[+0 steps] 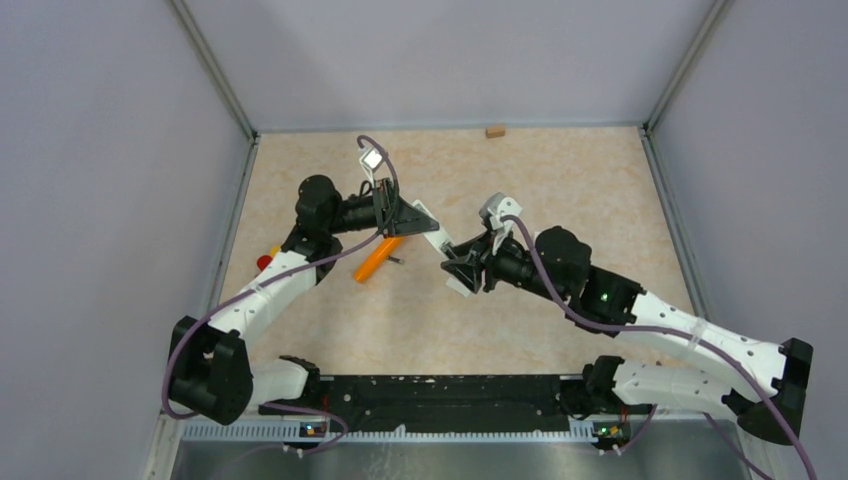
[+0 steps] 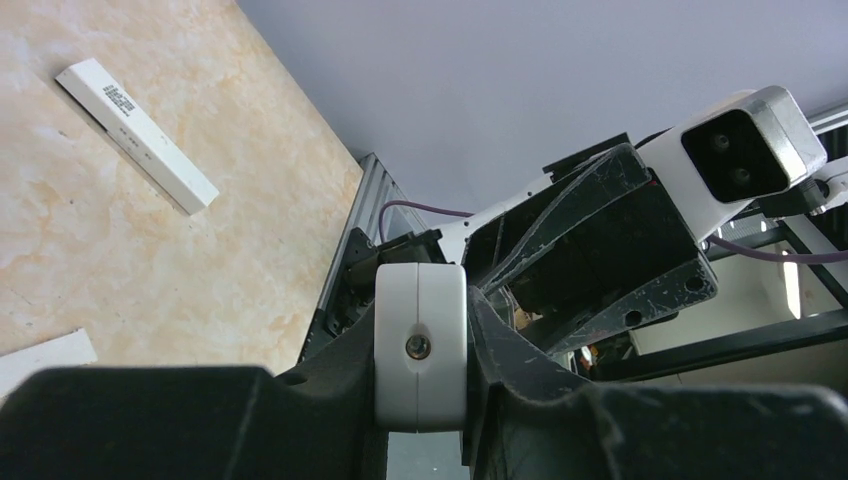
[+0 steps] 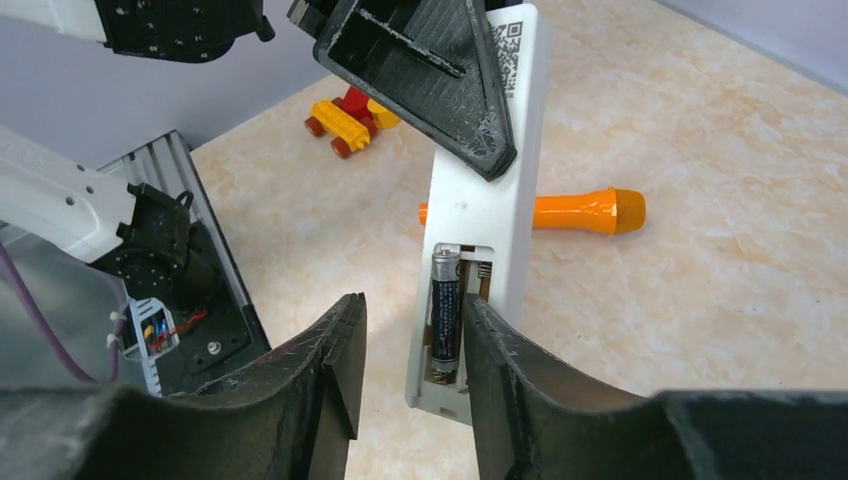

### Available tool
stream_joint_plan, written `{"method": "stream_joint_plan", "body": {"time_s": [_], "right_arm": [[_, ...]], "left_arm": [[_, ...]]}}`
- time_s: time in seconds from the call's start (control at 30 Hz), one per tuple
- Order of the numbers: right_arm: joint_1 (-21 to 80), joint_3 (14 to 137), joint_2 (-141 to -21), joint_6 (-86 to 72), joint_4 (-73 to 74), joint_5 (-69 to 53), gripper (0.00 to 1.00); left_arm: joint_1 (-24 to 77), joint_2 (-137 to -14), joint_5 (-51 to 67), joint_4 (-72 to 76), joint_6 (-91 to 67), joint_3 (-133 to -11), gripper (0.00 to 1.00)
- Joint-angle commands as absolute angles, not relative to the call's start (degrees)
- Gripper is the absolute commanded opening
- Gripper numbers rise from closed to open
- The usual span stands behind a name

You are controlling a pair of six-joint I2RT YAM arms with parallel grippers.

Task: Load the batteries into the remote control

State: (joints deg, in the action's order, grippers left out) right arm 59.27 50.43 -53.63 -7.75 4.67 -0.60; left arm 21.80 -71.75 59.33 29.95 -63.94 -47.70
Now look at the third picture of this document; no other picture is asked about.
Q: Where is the battery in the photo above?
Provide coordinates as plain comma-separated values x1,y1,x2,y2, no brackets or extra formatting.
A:
430,248,460,383

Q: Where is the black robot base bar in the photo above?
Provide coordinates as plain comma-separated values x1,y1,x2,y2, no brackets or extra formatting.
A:
92,130,270,396

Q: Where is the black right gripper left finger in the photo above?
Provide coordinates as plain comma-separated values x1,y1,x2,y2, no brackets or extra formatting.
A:
1,293,367,479

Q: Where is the small white remote control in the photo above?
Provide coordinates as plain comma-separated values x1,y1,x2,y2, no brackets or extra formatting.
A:
405,3,551,425

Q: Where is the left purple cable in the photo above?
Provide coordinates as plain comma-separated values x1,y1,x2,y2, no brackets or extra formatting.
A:
0,241,127,386

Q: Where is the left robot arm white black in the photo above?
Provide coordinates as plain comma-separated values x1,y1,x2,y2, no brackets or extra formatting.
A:
1,1,520,183

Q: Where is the yellow red toy truck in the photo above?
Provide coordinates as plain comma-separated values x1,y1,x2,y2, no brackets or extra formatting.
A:
304,86,401,159

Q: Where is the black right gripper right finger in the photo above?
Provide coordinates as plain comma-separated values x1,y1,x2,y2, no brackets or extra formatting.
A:
463,294,847,479

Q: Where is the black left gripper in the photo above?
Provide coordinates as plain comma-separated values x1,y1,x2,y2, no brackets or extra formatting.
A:
287,0,517,182

